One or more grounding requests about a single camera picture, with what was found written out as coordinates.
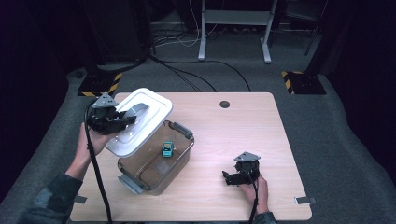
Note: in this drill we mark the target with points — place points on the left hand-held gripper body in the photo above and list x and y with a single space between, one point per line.
104 119

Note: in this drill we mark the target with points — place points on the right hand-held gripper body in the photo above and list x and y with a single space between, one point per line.
249 165

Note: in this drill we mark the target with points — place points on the teal toy car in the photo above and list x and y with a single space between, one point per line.
167 149

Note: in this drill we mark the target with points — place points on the transparent brown storage box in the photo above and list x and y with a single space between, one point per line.
149 174

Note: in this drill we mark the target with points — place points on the person's right hand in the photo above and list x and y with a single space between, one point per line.
260 194

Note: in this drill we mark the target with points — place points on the person's left hand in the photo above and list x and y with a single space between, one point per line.
90 146

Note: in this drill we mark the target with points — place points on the black yellow striped floor base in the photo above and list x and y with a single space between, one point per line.
305 84
99 85

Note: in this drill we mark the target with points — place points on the round dark table grommet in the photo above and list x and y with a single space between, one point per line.
224 104

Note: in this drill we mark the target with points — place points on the grey tape strip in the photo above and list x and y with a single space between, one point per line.
306 200
80 199

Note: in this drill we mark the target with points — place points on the white metal stand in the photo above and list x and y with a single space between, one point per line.
236 17

